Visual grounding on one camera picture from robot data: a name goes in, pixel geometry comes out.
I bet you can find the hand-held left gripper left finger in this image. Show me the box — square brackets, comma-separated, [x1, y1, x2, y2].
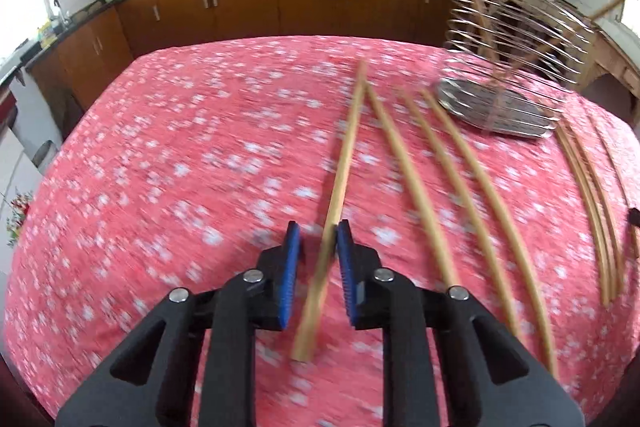
[55, 221, 306, 427]

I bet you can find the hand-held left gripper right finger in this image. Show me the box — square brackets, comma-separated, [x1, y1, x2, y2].
[335, 220, 586, 427]

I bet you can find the steel wire utensil holder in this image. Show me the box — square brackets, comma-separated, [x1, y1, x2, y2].
[434, 0, 603, 142]

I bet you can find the red floral tablecloth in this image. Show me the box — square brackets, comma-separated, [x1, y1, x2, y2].
[2, 34, 638, 427]

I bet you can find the wooden side table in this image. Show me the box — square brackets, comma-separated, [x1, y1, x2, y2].
[575, 22, 640, 100]

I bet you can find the floral printed item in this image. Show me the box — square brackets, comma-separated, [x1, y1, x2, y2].
[5, 189, 34, 249]

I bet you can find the white appliance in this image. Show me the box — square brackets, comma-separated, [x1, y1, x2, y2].
[0, 79, 63, 228]

